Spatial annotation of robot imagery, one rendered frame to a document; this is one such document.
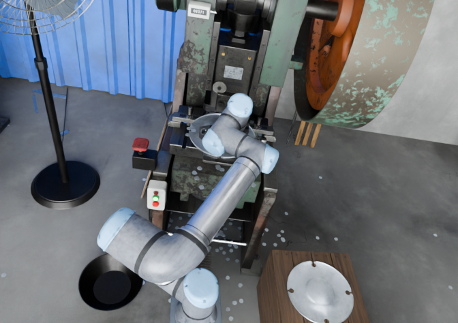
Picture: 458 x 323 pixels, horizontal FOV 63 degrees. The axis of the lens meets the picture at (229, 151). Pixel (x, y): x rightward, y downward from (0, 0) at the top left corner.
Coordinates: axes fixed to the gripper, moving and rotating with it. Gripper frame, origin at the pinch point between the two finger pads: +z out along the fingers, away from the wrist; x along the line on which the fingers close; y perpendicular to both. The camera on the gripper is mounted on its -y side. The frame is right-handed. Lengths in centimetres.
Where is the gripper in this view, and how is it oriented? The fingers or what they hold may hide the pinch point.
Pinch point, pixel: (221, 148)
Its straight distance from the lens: 142.2
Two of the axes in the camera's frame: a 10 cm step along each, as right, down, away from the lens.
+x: 0.6, -9.2, 3.9
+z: -1.3, 3.8, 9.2
